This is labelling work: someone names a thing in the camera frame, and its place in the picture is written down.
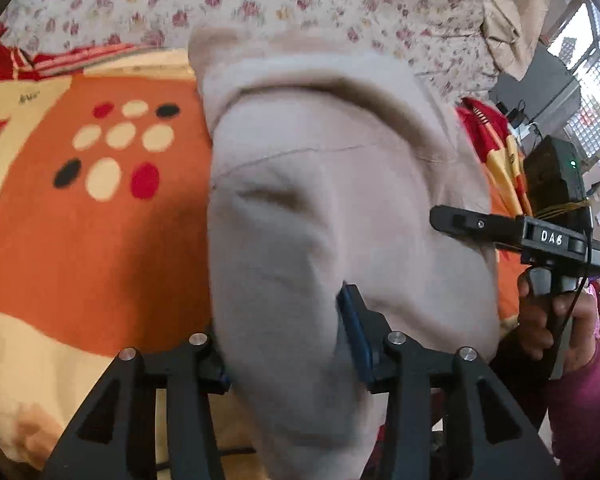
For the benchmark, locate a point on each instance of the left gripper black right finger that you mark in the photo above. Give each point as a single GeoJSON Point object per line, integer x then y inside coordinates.
{"type": "Point", "coordinates": [448, 416]}

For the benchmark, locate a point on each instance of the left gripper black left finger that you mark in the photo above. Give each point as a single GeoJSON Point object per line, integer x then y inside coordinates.
{"type": "Point", "coordinates": [113, 433]}

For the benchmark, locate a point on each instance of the beige jacket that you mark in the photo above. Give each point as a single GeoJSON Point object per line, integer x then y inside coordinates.
{"type": "Point", "coordinates": [326, 160]}

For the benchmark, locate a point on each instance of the maroon right sleeve forearm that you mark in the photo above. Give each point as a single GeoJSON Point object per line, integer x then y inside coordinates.
{"type": "Point", "coordinates": [571, 403]}

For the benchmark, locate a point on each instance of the person's right hand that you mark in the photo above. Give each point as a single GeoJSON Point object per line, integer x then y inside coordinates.
{"type": "Point", "coordinates": [539, 319]}

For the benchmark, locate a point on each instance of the beige curtain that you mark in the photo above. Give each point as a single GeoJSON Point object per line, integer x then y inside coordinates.
{"type": "Point", "coordinates": [511, 29]}

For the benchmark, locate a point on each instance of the orange red cream blanket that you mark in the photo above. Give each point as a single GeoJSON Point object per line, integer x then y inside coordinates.
{"type": "Point", "coordinates": [104, 196]}

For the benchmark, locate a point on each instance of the floral quilt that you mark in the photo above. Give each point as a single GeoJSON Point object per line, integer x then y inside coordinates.
{"type": "Point", "coordinates": [440, 39]}

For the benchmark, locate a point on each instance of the black camera box green light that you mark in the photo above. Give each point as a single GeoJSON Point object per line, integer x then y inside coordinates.
{"type": "Point", "coordinates": [555, 187]}

